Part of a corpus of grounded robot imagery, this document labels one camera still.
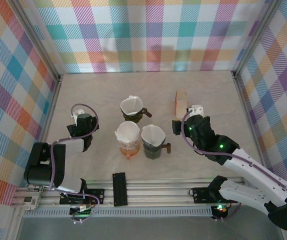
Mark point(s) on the white paper coffee filter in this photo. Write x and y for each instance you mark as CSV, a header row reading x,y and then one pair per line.
x,y
132,106
153,135
127,132

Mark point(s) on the clear glass server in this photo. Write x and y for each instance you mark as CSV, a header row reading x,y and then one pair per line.
x,y
148,114

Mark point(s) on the clear coffee dripper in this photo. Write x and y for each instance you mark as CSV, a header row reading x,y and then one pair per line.
x,y
121,145

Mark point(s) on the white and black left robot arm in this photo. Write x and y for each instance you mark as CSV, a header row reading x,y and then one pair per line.
x,y
38,160

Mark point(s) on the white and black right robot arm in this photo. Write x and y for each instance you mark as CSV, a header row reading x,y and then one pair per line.
x,y
253,172

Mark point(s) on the orange filter holder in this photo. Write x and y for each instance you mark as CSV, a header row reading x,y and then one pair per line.
x,y
176,106

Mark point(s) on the beige paper filter stack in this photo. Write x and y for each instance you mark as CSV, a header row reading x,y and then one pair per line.
x,y
182,105

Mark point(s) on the white labelled module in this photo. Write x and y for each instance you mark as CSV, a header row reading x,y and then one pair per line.
x,y
32,200

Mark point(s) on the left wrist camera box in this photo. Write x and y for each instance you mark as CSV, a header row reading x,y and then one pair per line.
x,y
78,112

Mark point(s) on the aluminium side rail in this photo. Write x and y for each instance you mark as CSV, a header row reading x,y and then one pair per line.
x,y
244,105
52,105

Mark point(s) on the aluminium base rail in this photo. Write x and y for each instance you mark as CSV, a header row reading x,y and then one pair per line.
x,y
158,190

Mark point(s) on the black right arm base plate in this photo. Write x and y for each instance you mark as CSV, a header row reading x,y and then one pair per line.
x,y
199,196

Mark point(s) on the black bracket bar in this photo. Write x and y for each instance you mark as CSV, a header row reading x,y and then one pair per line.
x,y
119,189

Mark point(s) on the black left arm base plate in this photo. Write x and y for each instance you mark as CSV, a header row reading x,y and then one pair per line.
x,y
97,195

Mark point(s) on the aluminium frame post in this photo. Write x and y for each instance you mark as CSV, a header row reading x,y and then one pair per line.
x,y
253,37
39,37

